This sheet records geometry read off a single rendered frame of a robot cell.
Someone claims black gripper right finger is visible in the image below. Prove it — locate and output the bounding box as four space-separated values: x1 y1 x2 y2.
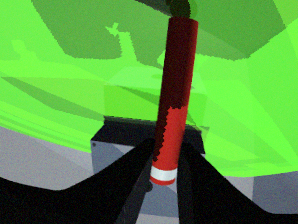
177 143 298 224

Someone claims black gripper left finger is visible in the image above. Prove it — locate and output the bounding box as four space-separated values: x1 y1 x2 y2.
0 137 154 224

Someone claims red peg with white band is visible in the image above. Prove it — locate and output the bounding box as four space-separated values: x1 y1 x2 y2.
150 16 198 185

